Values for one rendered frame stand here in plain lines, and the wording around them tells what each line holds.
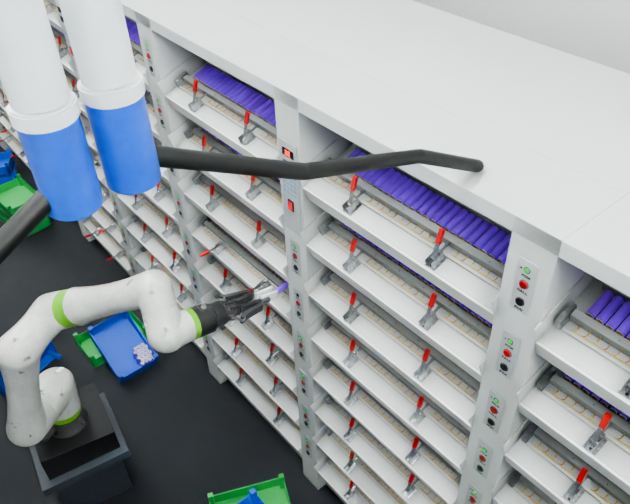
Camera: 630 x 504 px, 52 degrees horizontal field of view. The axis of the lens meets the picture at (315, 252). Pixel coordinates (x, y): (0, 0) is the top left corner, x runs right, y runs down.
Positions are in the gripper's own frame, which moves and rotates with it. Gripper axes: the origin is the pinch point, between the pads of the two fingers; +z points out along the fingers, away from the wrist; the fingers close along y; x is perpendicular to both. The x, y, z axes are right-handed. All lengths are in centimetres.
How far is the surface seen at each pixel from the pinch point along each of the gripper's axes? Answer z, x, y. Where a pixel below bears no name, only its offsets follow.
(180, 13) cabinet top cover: -2, -72, 51
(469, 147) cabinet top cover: 1, -73, -56
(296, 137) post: -8, -60, -15
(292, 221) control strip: -2.9, -33.5, -11.2
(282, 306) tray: 7.7, 7.6, 0.3
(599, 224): -2, -73, -87
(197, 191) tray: 5, -12, 50
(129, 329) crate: 5, 91, 105
